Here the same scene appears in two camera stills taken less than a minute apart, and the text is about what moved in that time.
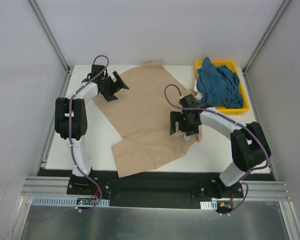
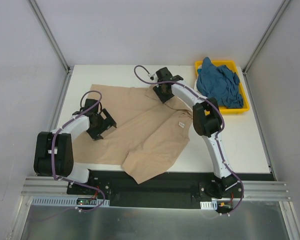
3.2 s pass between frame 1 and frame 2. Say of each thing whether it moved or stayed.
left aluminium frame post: stayed
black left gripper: moved
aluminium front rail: stayed
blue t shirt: stayed
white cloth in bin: stayed
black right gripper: moved
